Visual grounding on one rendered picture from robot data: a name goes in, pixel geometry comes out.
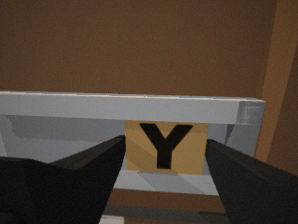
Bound white paper label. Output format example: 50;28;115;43
99;214;124;224

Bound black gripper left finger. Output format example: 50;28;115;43
0;135;126;224

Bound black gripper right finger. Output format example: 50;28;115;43
205;139;298;224

